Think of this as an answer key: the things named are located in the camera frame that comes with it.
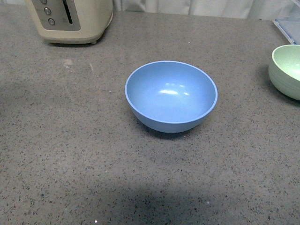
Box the blue bowl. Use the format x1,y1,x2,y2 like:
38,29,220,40
125,60,218,133

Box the green bowl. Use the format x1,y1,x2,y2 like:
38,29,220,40
268,45,300,100

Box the cream two-slot toaster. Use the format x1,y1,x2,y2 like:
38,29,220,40
25,0,113,44

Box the white curtain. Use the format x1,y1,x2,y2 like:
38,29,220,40
113,0,300,20

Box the clear plastic container blue rim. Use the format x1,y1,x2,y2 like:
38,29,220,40
273,0,300,45

